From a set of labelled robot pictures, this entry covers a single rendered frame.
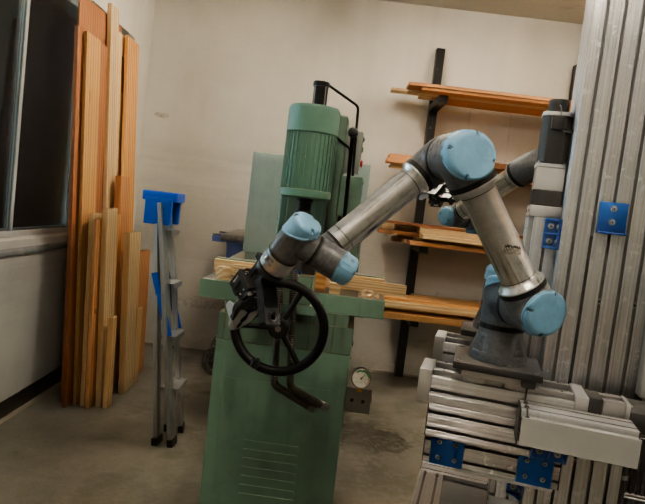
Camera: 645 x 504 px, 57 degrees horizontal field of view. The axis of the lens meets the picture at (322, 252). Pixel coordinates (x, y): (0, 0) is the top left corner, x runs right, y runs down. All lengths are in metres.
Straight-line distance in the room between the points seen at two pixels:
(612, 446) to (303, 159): 1.20
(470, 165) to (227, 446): 1.22
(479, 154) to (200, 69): 3.43
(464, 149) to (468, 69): 3.27
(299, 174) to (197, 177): 2.58
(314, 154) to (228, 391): 0.82
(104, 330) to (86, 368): 0.22
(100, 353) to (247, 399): 1.48
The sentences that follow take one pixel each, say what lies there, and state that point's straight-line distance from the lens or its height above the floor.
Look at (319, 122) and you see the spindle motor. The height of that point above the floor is 1.45.
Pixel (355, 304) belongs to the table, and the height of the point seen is 0.88.
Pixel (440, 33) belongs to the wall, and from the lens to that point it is 4.66.
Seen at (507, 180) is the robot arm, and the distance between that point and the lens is 2.17.
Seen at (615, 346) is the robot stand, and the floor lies 0.88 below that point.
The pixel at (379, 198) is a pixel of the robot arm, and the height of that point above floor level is 1.21.
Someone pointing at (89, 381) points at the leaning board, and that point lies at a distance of 3.36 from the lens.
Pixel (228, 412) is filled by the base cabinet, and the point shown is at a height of 0.47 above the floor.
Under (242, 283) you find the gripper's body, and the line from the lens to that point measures 1.42.
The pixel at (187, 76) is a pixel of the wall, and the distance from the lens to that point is 4.63.
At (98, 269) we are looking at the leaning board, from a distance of 3.28.
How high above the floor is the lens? 1.17
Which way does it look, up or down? 4 degrees down
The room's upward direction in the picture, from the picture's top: 7 degrees clockwise
